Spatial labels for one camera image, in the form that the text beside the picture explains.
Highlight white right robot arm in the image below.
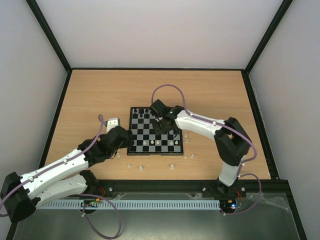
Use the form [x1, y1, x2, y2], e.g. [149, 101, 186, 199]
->
[149, 99, 252, 196]

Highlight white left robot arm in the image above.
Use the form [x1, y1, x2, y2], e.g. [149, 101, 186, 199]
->
[0, 126, 134, 223]

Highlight black and grey chessboard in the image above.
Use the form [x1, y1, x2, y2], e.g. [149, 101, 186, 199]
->
[127, 107, 184, 156]

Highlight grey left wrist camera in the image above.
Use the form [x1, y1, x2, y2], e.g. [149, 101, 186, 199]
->
[106, 117, 121, 133]

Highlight black front aluminium rail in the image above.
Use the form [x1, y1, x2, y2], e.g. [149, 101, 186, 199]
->
[85, 179, 292, 200]

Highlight light blue cable duct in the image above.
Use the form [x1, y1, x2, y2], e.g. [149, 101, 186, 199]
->
[40, 199, 221, 211]

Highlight black left frame post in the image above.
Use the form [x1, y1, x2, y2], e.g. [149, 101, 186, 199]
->
[26, 0, 72, 73]

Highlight black frame post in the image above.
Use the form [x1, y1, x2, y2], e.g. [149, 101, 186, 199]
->
[244, 0, 293, 75]
[26, 0, 72, 73]

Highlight black right frame post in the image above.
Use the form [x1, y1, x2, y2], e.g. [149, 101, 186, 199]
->
[244, 0, 293, 75]

